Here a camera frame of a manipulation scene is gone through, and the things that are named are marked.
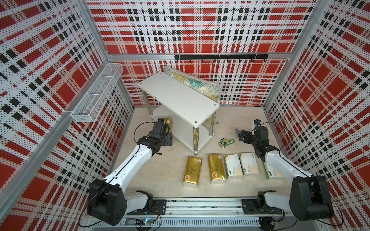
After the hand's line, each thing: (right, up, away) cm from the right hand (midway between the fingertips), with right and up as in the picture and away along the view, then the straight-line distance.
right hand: (249, 132), depth 89 cm
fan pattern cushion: (-26, +25, -8) cm, 37 cm away
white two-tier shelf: (-36, +11, -19) cm, 42 cm away
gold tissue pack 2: (-36, -21, -10) cm, 43 cm away
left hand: (-52, -3, -4) cm, 53 cm away
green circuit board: (-60, -42, -20) cm, 76 cm away
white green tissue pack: (-12, -19, -5) cm, 23 cm away
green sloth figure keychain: (-15, -8, +9) cm, 19 cm away
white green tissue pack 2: (-3, -18, -5) cm, 19 cm away
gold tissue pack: (-50, +7, -3) cm, 51 cm away
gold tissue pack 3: (-22, -19, -9) cm, 31 cm away
